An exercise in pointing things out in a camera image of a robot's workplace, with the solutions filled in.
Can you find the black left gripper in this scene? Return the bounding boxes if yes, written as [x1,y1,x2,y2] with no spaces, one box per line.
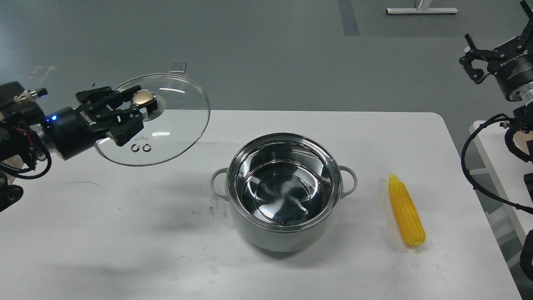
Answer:
[42,85,144,160]

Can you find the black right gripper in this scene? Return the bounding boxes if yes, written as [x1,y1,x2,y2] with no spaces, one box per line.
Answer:
[459,0,533,102]

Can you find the glass lid with gold knob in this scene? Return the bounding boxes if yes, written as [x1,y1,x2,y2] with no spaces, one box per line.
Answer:
[95,72,211,167]

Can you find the yellow corn cob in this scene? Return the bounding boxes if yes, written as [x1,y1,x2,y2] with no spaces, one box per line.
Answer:
[388,173,426,248]

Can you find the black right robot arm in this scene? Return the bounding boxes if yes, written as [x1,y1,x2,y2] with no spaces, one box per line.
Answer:
[459,0,533,279]

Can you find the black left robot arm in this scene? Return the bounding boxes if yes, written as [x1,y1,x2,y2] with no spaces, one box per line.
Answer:
[0,81,157,210]

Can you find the grey steel cooking pot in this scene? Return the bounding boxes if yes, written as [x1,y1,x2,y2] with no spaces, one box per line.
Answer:
[210,132,358,253]

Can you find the white stand base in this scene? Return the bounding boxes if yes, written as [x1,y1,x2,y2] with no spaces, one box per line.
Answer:
[385,0,458,15]

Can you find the white side table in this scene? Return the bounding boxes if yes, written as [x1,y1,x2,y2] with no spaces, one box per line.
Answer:
[473,123,533,244]

